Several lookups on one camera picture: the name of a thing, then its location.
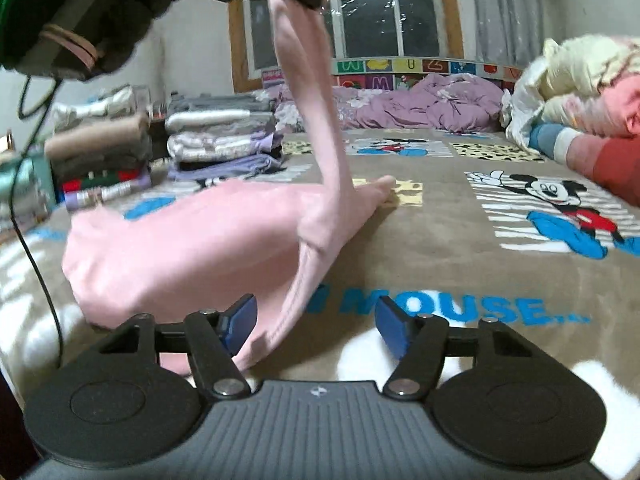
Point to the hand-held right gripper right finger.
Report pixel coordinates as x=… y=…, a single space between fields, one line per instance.
x=392 y=327

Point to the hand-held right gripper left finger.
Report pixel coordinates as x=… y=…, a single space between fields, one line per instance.
x=240 y=322

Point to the pink sweater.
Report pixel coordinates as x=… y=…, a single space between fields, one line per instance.
x=200 y=245

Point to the stack of folded beige clothes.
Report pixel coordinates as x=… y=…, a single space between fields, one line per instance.
x=95 y=150

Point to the stack of folded grey clothes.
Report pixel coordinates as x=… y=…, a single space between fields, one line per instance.
x=220 y=140

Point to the wooden framed window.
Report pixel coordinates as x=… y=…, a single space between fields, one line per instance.
x=370 y=15

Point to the brown cartoon printed blanket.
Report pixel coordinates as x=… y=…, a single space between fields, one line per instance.
x=450 y=260

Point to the colourful alphabet foam mat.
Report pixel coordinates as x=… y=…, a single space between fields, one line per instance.
x=380 y=72

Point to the purple floral quilt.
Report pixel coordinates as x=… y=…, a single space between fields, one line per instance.
x=425 y=102

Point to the teal plastic bin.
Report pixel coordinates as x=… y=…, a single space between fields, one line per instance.
x=30 y=185

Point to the grey curtain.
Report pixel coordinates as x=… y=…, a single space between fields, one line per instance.
x=505 y=5

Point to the white crinkled bag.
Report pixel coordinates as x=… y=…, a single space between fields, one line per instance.
x=520 y=110

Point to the pink blue striped blanket roll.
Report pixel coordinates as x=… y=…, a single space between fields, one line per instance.
x=600 y=155

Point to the cream yellow pillow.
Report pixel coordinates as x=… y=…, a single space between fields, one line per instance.
x=580 y=70

